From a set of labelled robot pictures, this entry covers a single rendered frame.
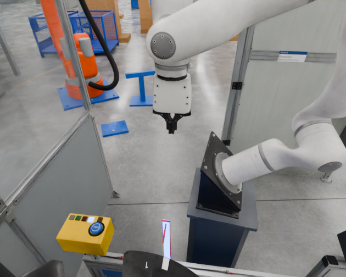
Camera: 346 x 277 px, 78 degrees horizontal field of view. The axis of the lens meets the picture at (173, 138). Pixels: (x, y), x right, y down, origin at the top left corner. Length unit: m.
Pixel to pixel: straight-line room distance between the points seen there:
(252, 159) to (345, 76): 0.39
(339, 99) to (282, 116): 1.52
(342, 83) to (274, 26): 1.26
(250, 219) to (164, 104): 0.68
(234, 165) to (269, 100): 1.26
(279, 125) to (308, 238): 1.01
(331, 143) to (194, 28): 0.57
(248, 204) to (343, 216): 1.63
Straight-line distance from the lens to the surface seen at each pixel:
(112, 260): 1.02
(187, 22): 0.40
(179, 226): 2.06
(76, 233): 0.87
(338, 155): 0.81
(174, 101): 0.55
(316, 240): 2.33
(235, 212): 1.04
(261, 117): 2.17
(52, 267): 0.43
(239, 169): 0.90
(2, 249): 1.25
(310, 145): 0.81
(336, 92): 0.71
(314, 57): 2.07
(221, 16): 0.42
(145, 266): 0.65
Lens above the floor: 1.77
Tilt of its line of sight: 37 degrees down
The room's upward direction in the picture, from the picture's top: straight up
